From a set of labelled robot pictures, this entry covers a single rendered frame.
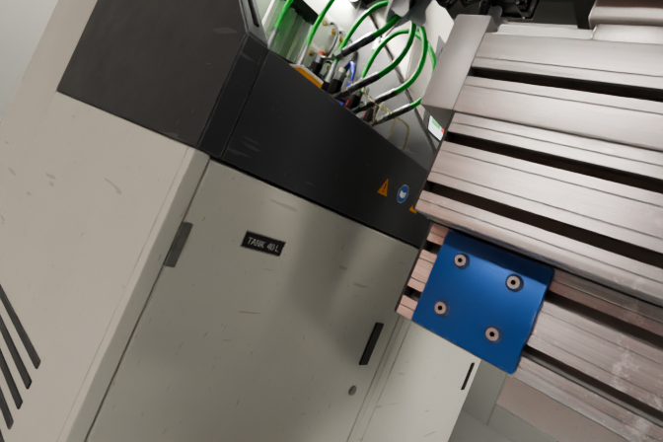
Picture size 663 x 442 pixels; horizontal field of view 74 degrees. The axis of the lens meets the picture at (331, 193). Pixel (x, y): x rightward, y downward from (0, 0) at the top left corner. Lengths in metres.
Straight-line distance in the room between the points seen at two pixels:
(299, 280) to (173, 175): 0.30
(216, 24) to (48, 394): 0.54
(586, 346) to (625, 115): 0.16
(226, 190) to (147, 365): 0.25
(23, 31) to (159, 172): 1.75
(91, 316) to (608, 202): 0.59
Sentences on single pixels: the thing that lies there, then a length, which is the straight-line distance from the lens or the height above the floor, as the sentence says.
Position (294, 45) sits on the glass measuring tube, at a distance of 1.33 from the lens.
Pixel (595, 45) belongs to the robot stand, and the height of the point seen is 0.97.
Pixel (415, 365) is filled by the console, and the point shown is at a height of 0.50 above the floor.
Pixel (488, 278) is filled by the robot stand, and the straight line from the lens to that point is 0.38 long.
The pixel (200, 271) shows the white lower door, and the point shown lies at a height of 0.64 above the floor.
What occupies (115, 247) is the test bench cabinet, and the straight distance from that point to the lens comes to 0.65.
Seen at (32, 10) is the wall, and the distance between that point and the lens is 2.32.
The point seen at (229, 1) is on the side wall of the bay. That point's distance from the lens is 0.66.
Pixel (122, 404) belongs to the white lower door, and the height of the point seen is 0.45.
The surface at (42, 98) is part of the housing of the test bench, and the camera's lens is 1.15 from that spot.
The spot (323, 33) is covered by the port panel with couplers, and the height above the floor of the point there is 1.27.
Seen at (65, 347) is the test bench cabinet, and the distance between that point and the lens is 0.72.
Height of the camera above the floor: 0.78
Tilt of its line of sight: 2 degrees up
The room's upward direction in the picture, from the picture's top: 23 degrees clockwise
